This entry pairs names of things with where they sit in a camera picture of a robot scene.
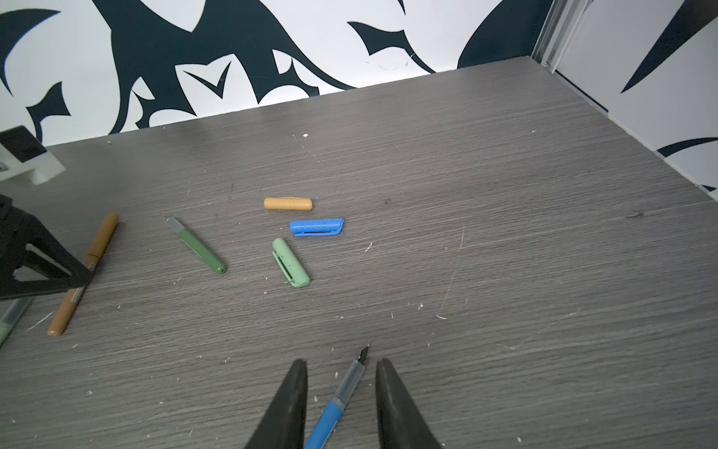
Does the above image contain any blue pen cap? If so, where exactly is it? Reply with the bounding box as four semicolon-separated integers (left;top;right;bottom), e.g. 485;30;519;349
290;219;345;237

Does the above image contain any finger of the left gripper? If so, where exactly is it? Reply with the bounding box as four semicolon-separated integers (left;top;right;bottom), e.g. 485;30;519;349
1;196;93;299

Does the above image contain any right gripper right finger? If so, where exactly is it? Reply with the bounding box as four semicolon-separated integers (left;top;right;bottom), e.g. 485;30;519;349
375;358;441;449

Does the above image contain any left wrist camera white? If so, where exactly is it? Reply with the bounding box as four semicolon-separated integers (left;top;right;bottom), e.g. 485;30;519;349
1;126;65;185

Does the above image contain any light green pen cap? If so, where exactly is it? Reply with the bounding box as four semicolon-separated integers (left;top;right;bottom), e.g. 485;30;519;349
272;238;310;288

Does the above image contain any tan pen cap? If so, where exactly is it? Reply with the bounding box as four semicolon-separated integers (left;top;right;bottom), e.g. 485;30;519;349
264;198;313;211

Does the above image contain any brown pen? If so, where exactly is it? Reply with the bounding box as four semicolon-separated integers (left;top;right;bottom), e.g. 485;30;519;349
47;211;121;339

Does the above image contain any light green pen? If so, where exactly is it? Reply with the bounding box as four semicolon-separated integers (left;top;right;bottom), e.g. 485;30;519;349
0;297;33;346

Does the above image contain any blue pen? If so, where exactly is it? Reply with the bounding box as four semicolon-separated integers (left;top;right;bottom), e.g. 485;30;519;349
305;345;369;449

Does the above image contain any dark green pen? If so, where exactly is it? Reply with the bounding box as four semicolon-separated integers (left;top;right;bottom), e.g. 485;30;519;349
166;217;227;274

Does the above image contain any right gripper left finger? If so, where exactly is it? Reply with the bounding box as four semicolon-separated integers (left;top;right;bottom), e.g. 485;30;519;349
245;359;308;449

